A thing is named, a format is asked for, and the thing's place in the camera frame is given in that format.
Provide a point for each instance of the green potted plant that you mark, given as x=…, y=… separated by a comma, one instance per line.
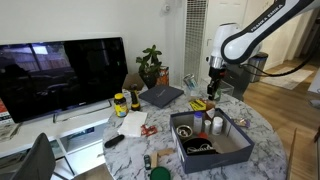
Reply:
x=149, y=66

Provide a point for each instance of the white bottle blue cap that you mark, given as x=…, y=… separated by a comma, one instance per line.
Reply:
x=197, y=124

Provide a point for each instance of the dark blue cardboard box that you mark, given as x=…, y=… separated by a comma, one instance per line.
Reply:
x=196, y=154

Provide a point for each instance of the brown paper bag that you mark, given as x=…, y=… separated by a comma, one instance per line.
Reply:
x=131, y=79

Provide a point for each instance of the yellow lid vitamin jar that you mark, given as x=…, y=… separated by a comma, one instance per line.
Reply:
x=120, y=105

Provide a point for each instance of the beige floor rug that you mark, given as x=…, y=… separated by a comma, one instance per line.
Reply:
x=291, y=81

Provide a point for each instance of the small toy car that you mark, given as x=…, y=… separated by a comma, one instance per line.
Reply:
x=147, y=162

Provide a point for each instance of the silver drink can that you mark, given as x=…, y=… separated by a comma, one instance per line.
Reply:
x=190, y=82

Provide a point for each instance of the silver trash can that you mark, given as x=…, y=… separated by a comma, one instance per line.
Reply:
x=257, y=64

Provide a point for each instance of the small white bottle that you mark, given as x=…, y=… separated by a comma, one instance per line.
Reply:
x=207, y=124

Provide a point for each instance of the green hot sauce bottle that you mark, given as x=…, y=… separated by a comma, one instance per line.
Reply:
x=218, y=94

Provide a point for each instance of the green round lid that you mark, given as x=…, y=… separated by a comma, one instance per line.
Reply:
x=160, y=173

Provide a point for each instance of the black remote control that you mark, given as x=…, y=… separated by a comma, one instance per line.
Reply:
x=114, y=141

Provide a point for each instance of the wooden block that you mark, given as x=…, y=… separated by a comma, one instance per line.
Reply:
x=156, y=154

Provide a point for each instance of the white pill bottle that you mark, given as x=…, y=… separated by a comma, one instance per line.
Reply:
x=217, y=125

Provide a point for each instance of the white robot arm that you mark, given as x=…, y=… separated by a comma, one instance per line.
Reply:
x=233, y=45

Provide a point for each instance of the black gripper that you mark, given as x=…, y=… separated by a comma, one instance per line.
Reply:
x=216, y=76

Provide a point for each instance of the dark grey chair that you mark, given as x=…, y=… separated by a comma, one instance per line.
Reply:
x=239, y=78

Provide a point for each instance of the black flat screen television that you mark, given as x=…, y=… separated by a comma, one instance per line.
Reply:
x=42, y=78

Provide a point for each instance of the red snack wrapper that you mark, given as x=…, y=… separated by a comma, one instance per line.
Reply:
x=148, y=130

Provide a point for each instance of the clear plastic container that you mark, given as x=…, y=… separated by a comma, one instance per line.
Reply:
x=226, y=89

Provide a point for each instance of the dark chair foreground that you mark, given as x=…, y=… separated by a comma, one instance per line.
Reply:
x=39, y=163

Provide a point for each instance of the white tv stand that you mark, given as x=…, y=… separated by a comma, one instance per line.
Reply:
x=78, y=134

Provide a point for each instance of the round metal tin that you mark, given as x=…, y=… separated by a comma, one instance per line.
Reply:
x=184, y=131

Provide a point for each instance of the small brown sauce bottle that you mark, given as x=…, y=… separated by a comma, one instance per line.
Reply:
x=210, y=109

